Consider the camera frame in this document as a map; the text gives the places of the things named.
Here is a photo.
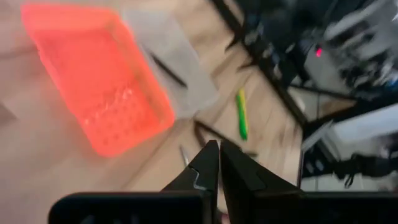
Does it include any orange plastic tray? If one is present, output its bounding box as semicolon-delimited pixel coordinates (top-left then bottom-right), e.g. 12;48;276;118
20;2;177;158

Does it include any translucent purple pen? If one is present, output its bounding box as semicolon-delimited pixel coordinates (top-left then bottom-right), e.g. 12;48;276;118
178;143;191;169

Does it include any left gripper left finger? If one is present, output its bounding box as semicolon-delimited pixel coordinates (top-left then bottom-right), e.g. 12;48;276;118
160;139;221;200

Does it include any black pen with thin barrel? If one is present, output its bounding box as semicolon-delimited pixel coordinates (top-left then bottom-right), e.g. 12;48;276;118
146;49;189;90

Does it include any black table edge rail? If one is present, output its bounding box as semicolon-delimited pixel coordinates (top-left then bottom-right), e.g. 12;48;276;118
211;0;310;127

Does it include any slim black pen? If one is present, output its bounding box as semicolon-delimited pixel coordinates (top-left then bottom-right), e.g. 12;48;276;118
193;119;259;158

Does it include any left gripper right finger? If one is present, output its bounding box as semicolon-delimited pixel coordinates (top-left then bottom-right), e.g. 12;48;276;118
220;139;305;217

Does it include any green yellow pen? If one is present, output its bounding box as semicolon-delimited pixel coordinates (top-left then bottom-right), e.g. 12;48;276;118
235;88;249;141

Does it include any translucent plastic supply box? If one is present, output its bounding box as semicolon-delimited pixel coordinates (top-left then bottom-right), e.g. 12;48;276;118
123;6;220;119

